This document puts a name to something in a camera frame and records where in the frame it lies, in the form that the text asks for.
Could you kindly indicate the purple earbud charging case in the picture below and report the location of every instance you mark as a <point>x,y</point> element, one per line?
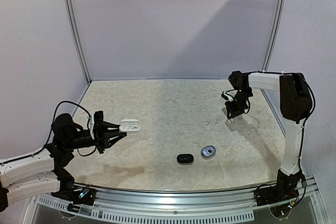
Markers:
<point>208,152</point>

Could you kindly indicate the aluminium frame post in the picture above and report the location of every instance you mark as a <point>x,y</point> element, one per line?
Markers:
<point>76,40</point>
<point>274,33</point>

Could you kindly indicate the left aluminium frame post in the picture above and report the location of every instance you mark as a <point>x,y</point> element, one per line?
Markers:
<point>76,40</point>

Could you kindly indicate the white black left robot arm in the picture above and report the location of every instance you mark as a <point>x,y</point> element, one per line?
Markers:
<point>43,171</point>

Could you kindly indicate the white earbud charging case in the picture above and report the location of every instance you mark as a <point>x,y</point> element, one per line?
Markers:
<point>125,123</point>

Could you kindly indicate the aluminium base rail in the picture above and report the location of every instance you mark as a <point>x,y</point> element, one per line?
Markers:
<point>236,205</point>

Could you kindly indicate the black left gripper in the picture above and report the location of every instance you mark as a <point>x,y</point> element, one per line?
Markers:
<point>99,136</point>

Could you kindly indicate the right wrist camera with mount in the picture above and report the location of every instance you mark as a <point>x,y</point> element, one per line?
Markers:
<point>227,96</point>

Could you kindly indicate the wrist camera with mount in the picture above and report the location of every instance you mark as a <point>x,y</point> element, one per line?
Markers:
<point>227,96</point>
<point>96,125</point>

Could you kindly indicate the right aluminium frame post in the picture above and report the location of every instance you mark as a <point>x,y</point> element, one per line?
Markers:
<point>274,33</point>

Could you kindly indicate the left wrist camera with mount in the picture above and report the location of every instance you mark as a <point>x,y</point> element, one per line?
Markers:
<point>96,125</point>

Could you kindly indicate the black earbud charging case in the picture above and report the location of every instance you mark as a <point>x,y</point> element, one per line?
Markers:
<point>185,159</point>

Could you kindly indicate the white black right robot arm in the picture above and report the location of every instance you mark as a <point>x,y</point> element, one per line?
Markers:
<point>297,104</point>

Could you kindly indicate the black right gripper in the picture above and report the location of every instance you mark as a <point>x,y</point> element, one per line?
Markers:
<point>234,107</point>

